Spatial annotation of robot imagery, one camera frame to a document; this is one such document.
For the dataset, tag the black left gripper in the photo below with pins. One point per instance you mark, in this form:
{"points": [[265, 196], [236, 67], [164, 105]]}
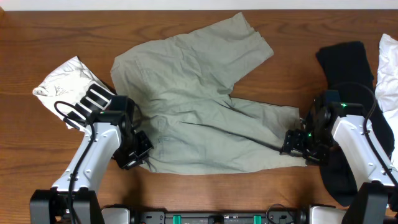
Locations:
{"points": [[137, 152]]}

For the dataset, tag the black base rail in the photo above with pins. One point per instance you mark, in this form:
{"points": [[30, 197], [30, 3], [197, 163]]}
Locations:
{"points": [[277, 213]]}

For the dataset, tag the white shirt with black stripes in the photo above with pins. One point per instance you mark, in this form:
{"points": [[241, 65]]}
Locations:
{"points": [[72, 91]]}

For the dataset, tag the white garment at right edge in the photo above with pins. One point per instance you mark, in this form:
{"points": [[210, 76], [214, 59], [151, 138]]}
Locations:
{"points": [[386, 87]]}

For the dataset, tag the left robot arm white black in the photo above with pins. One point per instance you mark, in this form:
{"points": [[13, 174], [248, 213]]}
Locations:
{"points": [[109, 134]]}

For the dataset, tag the khaki green shorts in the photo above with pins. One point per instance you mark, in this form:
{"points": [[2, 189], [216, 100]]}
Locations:
{"points": [[183, 86]]}

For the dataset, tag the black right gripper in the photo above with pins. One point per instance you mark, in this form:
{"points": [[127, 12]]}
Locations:
{"points": [[293, 140]]}

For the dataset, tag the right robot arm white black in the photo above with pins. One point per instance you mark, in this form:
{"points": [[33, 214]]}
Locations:
{"points": [[332, 122]]}

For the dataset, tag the black garment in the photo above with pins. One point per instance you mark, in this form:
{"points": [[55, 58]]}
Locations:
{"points": [[347, 70]]}

